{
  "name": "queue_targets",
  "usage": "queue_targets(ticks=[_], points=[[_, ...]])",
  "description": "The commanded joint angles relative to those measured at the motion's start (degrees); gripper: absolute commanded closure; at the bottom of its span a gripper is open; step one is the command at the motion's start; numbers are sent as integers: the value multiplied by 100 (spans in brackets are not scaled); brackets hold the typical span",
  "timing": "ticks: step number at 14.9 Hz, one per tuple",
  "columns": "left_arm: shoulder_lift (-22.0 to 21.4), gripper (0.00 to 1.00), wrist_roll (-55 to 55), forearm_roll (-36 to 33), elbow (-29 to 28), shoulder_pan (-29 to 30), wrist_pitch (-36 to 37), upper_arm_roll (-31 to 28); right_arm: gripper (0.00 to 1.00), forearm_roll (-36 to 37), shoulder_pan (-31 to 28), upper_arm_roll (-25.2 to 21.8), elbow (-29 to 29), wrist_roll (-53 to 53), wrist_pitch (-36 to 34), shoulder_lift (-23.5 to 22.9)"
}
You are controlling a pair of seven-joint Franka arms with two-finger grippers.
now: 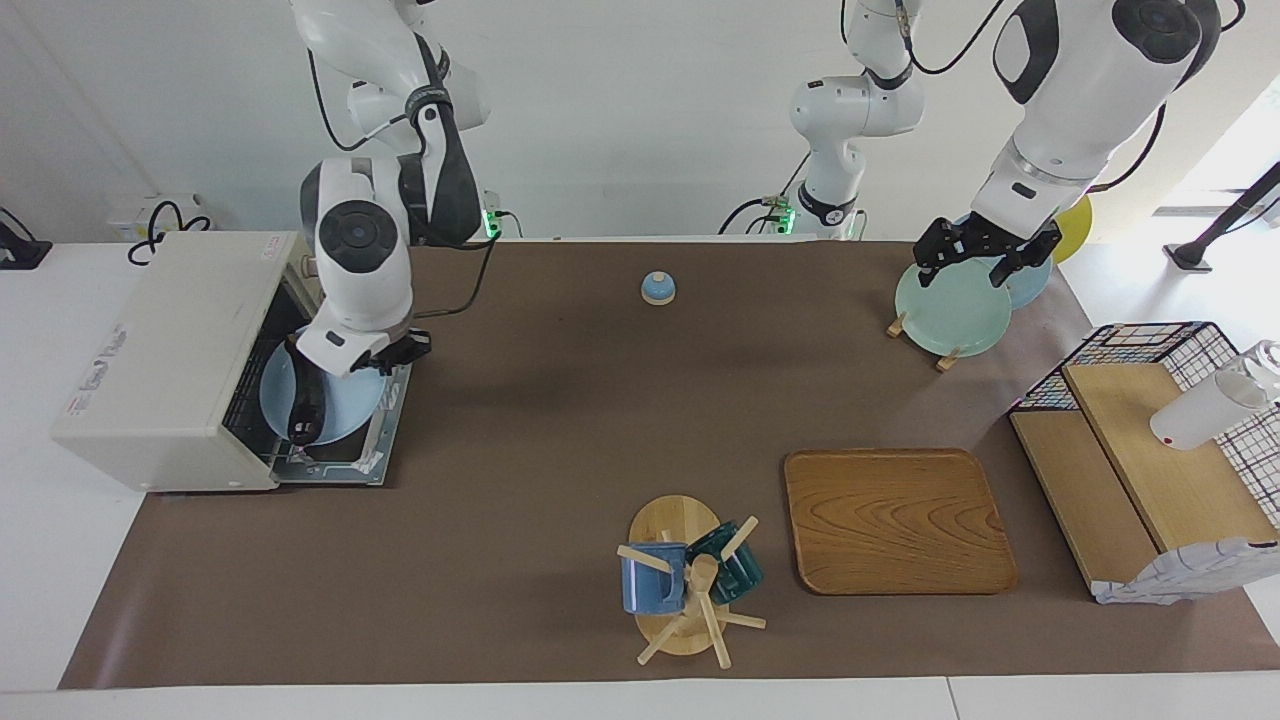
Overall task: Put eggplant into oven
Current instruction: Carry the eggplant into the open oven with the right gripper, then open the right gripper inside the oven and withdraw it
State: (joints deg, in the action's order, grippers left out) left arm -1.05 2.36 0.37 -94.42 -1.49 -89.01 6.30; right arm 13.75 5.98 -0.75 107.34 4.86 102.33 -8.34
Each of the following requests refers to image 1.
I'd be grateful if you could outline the light blue plate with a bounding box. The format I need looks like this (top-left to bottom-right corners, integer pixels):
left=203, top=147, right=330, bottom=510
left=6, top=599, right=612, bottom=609
left=259, top=335, right=389, bottom=446

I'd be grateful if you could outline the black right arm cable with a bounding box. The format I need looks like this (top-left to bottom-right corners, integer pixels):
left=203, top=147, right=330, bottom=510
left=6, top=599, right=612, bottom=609
left=308, top=45, right=501, bottom=321

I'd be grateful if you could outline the black wire basket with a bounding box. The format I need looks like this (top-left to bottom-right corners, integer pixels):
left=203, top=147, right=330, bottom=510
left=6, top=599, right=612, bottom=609
left=1010, top=322, right=1280, bottom=531

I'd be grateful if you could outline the black desk clamp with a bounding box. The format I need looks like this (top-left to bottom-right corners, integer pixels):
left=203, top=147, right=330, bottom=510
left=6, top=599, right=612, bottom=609
left=0, top=207, right=53, bottom=271

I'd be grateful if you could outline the mint green racked plate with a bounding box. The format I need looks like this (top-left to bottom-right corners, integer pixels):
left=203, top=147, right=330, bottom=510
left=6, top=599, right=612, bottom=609
left=894, top=262, right=1013, bottom=358

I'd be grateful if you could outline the light wooden shelf box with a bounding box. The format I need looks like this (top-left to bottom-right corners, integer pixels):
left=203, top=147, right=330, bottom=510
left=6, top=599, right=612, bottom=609
left=1008, top=362, right=1280, bottom=601

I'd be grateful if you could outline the wooden plate rack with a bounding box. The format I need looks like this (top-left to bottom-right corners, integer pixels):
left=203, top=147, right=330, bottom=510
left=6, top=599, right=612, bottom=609
left=886, top=312, right=961, bottom=373

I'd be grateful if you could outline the brown wooden tray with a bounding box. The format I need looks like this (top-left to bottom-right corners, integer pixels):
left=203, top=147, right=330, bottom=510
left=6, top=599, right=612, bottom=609
left=783, top=448, right=1019, bottom=597

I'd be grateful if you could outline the white power strip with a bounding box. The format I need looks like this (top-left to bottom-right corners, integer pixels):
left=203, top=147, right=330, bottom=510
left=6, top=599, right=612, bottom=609
left=108, top=192, right=216, bottom=246

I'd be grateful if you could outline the cream toaster oven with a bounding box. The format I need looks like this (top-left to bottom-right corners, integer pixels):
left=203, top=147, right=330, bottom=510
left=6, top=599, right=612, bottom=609
left=50, top=232, right=413, bottom=493

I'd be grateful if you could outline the dark green ceramic mug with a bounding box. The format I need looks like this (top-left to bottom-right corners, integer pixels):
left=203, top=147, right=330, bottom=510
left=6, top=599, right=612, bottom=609
left=686, top=520, right=765, bottom=605

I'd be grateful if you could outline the wooden mug tree stand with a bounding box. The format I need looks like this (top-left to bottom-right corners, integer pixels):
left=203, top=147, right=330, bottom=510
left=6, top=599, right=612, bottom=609
left=616, top=493, right=767, bottom=669

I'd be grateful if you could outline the brown table mat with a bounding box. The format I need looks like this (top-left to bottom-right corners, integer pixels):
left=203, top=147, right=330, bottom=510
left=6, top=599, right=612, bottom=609
left=58, top=240, right=1280, bottom=691

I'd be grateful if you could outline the black floor stand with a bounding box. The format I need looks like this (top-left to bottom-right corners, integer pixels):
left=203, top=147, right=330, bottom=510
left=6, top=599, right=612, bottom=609
left=1165, top=160, right=1280, bottom=273

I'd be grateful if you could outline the black base cable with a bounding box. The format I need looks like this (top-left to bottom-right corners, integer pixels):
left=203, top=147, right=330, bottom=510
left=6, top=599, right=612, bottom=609
left=718, top=150, right=813, bottom=236

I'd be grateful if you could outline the yellow racked plate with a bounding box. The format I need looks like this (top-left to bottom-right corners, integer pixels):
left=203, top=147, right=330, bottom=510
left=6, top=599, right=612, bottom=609
left=1050, top=195, right=1094, bottom=266

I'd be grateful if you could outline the white marble patterned cloth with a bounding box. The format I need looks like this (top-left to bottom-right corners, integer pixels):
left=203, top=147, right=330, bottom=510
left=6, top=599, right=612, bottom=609
left=1092, top=537, right=1280, bottom=606

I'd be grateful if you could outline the pale blue racked plate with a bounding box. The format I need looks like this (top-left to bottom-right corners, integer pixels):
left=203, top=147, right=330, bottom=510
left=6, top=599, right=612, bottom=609
left=950, top=213, right=1053, bottom=311

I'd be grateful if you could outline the blue ceramic mug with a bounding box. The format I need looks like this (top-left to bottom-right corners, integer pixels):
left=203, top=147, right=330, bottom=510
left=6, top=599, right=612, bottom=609
left=620, top=543, right=689, bottom=615

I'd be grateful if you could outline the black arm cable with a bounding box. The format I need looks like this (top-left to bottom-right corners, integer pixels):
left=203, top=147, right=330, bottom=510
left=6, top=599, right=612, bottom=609
left=308, top=45, right=501, bottom=321
left=895, top=0, right=1011, bottom=77

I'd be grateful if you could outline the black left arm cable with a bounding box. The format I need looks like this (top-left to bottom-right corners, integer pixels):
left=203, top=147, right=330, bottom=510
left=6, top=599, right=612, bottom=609
left=895, top=0, right=1011, bottom=77

